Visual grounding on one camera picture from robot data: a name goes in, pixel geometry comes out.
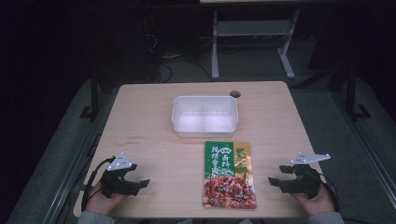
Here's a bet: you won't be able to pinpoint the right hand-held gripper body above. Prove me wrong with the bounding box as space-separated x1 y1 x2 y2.
278 151 332 200

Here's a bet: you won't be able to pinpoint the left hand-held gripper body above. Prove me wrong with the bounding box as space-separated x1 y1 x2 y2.
99 151 141 199

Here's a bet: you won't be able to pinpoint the green and gold food packet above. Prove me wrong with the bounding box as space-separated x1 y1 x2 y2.
202 140 258 210

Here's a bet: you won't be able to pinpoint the white plastic container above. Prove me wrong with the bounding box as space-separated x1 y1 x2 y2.
171 94 240 138

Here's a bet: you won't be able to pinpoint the person's left hand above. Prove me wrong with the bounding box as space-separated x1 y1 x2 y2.
85 181 126 217

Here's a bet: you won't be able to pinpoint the person's right hand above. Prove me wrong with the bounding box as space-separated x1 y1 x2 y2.
290 184 336 217

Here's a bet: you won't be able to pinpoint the black metal stand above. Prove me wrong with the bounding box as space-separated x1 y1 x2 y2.
78 76 101 123
345 63 372 121

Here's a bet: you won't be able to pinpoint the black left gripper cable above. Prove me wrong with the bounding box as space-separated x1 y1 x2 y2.
80 156 117 213

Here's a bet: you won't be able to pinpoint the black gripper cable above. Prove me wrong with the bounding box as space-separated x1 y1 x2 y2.
80 156 117 213
318 173 341 213

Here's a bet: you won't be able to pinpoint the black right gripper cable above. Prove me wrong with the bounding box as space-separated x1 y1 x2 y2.
318 173 341 213

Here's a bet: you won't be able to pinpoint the aluminium floor rail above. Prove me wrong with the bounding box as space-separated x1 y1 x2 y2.
330 91 396 202
39 92 114 224

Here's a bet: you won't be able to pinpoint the black floor cables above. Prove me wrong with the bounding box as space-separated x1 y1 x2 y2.
143 32 214 84

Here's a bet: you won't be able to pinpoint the white metal desk frame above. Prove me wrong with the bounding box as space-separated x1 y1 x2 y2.
210 7 302 80

